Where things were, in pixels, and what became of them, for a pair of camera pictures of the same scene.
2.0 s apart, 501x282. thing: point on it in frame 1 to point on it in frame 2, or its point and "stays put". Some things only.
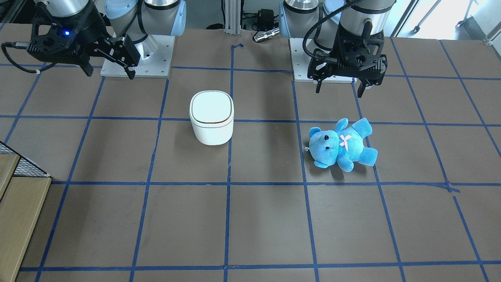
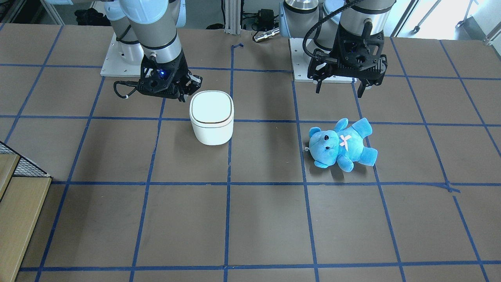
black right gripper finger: [131, 74] to [181, 98]
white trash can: [211, 113] stays put
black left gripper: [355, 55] stays put
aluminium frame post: [233, 17] stays put
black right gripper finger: [124, 52] to [194, 84]
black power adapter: [265, 18] stays put
